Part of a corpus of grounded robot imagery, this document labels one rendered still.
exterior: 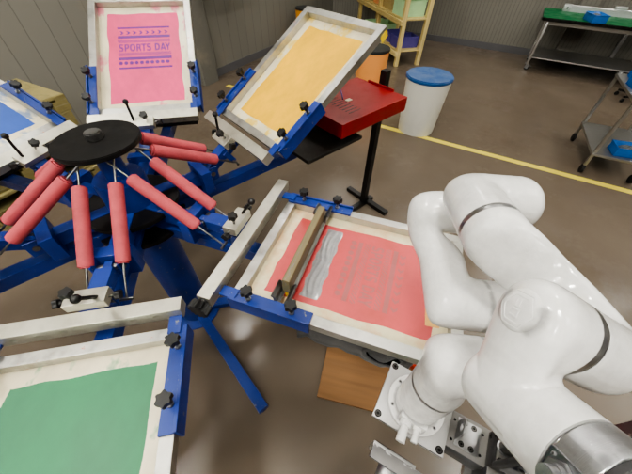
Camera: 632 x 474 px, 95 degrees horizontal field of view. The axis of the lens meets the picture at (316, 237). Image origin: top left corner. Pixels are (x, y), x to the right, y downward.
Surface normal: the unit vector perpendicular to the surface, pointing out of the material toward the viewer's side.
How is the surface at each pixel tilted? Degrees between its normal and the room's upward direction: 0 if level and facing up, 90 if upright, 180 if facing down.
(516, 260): 71
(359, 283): 0
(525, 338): 64
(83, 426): 0
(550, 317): 47
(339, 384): 0
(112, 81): 32
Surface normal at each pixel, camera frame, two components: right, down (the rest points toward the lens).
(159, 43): 0.11, -0.18
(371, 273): 0.01, -0.67
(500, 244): -0.36, 0.40
